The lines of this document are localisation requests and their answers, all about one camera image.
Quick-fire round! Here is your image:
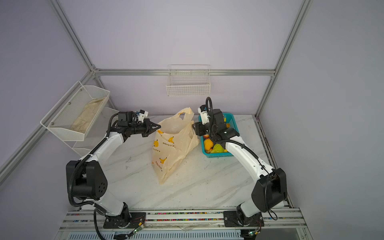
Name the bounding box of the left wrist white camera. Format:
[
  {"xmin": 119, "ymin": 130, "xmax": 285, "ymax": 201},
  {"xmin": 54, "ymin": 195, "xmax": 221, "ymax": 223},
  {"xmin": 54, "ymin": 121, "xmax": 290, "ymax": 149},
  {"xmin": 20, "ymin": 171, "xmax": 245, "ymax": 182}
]
[{"xmin": 136, "ymin": 110, "xmax": 149, "ymax": 123}]

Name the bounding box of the beige cloth in bin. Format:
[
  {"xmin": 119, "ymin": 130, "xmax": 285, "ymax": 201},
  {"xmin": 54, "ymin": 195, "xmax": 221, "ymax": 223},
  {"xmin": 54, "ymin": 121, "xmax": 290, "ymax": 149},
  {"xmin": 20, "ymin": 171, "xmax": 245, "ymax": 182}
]
[{"xmin": 70, "ymin": 97, "xmax": 106, "ymax": 134}]

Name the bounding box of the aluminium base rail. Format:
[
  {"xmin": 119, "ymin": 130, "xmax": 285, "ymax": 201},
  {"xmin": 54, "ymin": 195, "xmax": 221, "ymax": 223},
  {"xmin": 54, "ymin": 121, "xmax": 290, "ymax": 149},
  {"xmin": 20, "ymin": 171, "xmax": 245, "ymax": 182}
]
[{"xmin": 55, "ymin": 208, "xmax": 313, "ymax": 240}]

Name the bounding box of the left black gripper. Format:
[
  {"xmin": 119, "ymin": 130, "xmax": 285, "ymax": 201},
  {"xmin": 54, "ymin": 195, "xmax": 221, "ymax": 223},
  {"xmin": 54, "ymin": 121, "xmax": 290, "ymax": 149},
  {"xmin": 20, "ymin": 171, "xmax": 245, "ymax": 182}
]
[{"xmin": 129, "ymin": 118, "xmax": 161, "ymax": 138}]

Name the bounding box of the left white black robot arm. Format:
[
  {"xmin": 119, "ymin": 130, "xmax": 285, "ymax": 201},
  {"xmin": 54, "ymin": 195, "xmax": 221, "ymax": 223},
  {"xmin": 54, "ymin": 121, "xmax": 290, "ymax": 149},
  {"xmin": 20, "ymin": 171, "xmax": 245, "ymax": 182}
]
[{"xmin": 66, "ymin": 110, "xmax": 161, "ymax": 228}]

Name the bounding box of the green fake pear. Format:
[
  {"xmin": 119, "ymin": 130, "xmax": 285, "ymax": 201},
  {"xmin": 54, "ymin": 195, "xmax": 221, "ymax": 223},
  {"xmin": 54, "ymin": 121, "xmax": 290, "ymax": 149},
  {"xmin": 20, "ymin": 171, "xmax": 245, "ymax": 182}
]
[{"xmin": 210, "ymin": 144, "xmax": 228, "ymax": 154}]

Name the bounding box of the white mesh upper shelf bin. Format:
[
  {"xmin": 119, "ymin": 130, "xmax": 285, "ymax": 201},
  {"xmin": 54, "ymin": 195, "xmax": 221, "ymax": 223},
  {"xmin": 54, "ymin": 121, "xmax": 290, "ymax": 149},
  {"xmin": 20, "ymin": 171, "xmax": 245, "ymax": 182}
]
[{"xmin": 40, "ymin": 81, "xmax": 110, "ymax": 142}]

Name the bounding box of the white mesh lower shelf bin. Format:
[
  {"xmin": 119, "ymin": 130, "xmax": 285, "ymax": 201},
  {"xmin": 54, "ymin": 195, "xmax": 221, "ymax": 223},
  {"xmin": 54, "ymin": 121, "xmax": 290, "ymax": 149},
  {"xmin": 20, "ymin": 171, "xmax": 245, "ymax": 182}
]
[{"xmin": 72, "ymin": 107, "xmax": 118, "ymax": 156}]

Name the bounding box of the cream banana print plastic bag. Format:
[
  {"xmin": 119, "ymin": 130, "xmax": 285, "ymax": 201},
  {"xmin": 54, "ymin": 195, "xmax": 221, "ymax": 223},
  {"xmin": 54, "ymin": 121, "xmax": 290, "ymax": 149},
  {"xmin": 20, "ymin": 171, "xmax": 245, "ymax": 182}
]
[{"xmin": 151, "ymin": 108, "xmax": 200, "ymax": 185}]

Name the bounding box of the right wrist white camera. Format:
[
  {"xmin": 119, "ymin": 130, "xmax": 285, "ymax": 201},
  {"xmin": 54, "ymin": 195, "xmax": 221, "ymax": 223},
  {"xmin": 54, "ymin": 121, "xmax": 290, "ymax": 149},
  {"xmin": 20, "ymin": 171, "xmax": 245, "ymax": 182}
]
[{"xmin": 198, "ymin": 105, "xmax": 210, "ymax": 125}]

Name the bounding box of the white wire wall basket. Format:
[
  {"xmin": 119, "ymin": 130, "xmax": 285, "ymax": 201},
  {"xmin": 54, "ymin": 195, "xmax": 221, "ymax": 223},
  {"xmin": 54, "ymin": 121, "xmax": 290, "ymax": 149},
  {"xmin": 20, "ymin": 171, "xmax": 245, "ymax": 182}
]
[{"xmin": 166, "ymin": 65, "xmax": 211, "ymax": 97}]

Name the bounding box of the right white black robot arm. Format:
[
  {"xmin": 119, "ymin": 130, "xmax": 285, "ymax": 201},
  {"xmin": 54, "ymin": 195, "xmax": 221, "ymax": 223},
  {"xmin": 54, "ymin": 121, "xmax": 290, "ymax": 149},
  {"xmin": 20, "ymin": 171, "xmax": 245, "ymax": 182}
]
[{"xmin": 193, "ymin": 105, "xmax": 288, "ymax": 227}]

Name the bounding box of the wrist white camera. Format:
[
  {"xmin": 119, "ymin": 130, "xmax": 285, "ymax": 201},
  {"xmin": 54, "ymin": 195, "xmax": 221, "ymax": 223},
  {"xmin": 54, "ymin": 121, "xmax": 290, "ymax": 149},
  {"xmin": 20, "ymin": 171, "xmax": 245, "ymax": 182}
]
[
  {"xmin": 198, "ymin": 105, "xmax": 210, "ymax": 125},
  {"xmin": 136, "ymin": 110, "xmax": 149, "ymax": 123}
]

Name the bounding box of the white mesh shelf bin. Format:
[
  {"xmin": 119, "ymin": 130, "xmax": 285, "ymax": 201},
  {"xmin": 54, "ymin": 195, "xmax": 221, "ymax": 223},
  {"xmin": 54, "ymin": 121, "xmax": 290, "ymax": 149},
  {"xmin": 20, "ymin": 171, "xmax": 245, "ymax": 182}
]
[
  {"xmin": 72, "ymin": 107, "xmax": 118, "ymax": 156},
  {"xmin": 40, "ymin": 81, "xmax": 110, "ymax": 142}
]

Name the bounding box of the teal plastic fruit basket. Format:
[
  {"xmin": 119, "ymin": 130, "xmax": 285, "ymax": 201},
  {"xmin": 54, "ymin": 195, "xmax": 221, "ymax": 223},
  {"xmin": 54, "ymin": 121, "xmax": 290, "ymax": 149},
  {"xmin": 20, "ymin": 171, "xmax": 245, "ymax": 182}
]
[{"xmin": 197, "ymin": 112, "xmax": 240, "ymax": 159}]

